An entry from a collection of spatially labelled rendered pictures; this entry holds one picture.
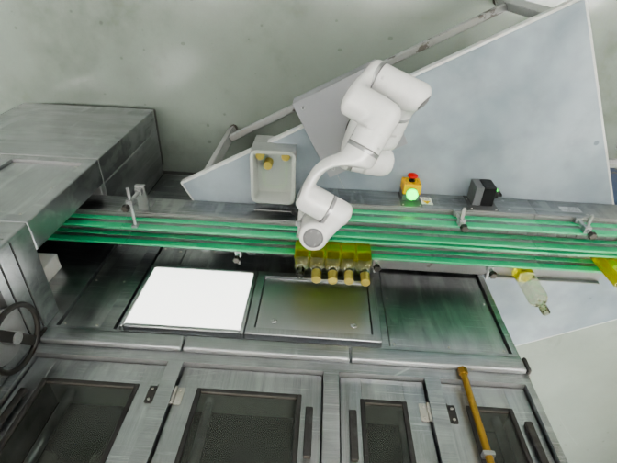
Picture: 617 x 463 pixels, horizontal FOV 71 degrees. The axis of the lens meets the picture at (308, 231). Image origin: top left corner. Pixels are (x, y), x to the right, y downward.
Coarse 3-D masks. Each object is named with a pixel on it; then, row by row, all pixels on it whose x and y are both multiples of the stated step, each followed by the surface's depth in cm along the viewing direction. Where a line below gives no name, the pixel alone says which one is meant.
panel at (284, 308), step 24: (264, 288) 166; (288, 288) 167; (312, 288) 167; (336, 288) 168; (360, 288) 168; (264, 312) 155; (288, 312) 156; (312, 312) 156; (336, 312) 157; (360, 312) 157; (216, 336) 148; (240, 336) 147; (264, 336) 146; (288, 336) 146; (312, 336) 146; (336, 336) 146; (360, 336) 147
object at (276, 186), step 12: (252, 156) 163; (264, 156) 170; (276, 156) 170; (252, 168) 165; (276, 168) 172; (288, 168) 172; (252, 180) 168; (264, 180) 176; (276, 180) 175; (288, 180) 175; (252, 192) 171; (264, 192) 178; (276, 192) 178; (288, 192) 178; (288, 204) 173
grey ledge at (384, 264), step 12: (372, 264) 183; (384, 264) 182; (396, 264) 182; (408, 264) 181; (420, 264) 181; (432, 264) 181; (444, 264) 181; (504, 276) 182; (540, 276) 182; (552, 276) 181; (564, 276) 181; (576, 276) 181; (588, 276) 180
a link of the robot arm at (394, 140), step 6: (348, 126) 126; (354, 126) 122; (402, 126) 119; (348, 132) 125; (396, 132) 121; (402, 132) 122; (348, 138) 125; (390, 138) 122; (396, 138) 123; (342, 144) 130; (390, 144) 124; (396, 144) 126; (384, 150) 127; (390, 150) 127; (342, 168) 134; (348, 168) 133
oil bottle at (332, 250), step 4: (328, 244) 166; (332, 244) 166; (336, 244) 166; (340, 244) 167; (328, 248) 164; (332, 248) 164; (336, 248) 164; (340, 248) 165; (328, 252) 162; (332, 252) 162; (336, 252) 162; (340, 252) 163; (328, 256) 159; (332, 256) 160; (336, 256) 160; (340, 256) 160; (328, 260) 158; (332, 260) 158; (336, 260) 158; (340, 260) 158; (328, 264) 157; (332, 264) 157; (336, 264) 157; (340, 264) 158; (328, 268) 158
